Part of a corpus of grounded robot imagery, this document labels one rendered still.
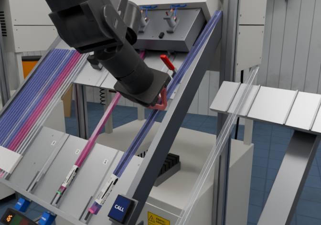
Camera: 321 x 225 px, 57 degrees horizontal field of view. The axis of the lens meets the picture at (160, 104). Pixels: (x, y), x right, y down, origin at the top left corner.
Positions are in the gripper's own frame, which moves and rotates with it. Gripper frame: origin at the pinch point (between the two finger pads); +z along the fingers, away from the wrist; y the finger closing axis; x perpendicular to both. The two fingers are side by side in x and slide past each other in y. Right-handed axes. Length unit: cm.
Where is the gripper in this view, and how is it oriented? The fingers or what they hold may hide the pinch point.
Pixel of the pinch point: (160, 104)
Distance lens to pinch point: 61.4
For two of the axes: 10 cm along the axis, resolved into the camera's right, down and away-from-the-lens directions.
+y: -7.4, -3.1, 5.9
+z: 4.2, 4.8, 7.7
